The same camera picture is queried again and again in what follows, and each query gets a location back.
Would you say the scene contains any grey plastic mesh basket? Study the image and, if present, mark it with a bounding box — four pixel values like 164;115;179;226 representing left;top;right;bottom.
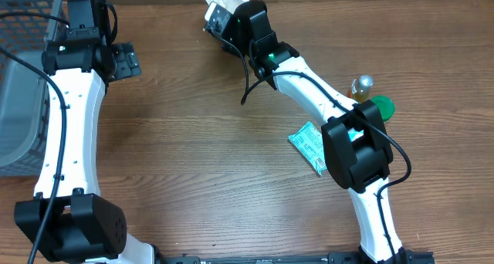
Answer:
1;0;65;177

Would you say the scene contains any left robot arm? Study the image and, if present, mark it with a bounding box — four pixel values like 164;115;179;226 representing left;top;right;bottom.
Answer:
14;0;161;263

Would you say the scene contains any teal white tissue pack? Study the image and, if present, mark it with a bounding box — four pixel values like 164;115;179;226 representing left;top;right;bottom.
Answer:
347;128;364;142

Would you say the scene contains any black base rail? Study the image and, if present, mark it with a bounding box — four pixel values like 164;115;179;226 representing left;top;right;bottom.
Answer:
157;250;436;264

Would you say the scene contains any green lid white jar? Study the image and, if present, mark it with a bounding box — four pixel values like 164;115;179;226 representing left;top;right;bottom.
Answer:
371;96;395;122

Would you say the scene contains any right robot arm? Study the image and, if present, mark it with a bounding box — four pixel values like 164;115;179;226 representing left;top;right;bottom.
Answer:
205;0;408;263

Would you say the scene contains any yellow oil bottle silver cap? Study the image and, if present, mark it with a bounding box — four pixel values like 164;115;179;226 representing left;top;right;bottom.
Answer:
347;75;374;103

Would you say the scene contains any teal wet wipes packet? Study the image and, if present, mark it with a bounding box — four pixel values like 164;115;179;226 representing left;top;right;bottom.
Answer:
288;121;327;177

